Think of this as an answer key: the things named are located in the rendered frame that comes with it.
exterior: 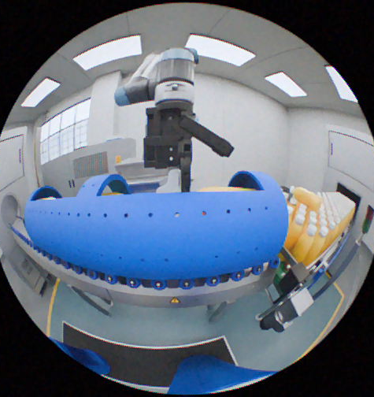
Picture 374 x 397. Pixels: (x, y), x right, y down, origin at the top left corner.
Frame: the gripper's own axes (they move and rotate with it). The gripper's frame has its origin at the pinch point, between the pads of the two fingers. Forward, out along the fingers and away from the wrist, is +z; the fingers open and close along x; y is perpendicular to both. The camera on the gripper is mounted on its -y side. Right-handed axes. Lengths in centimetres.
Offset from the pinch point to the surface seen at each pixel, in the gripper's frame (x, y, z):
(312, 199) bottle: -1, -54, 2
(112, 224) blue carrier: 8.3, 13.0, -0.5
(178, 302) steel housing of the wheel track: 9.8, 3.0, 29.4
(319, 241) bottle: 14.1, -45.0, 10.3
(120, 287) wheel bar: 8.0, 20.5, 24.3
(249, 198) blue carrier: 5.8, -11.5, -3.5
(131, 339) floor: 26, 49, 117
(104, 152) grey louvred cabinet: -136, 97, -12
